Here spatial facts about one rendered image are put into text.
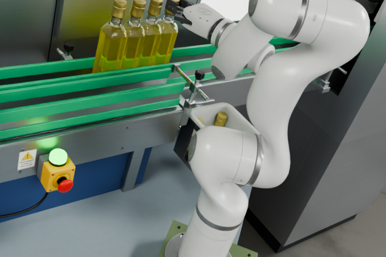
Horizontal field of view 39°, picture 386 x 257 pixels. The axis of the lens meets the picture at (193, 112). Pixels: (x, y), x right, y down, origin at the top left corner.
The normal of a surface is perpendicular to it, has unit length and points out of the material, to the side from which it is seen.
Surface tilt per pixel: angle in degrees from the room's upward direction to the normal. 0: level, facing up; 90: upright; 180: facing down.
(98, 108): 90
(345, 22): 59
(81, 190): 90
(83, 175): 90
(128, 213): 0
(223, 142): 30
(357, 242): 0
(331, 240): 0
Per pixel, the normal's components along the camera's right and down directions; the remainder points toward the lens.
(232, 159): 0.15, 0.15
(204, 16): 0.22, -0.74
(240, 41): -0.29, 0.18
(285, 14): 0.03, 0.39
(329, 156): -0.78, 0.16
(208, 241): -0.25, 0.48
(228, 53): -0.50, 0.30
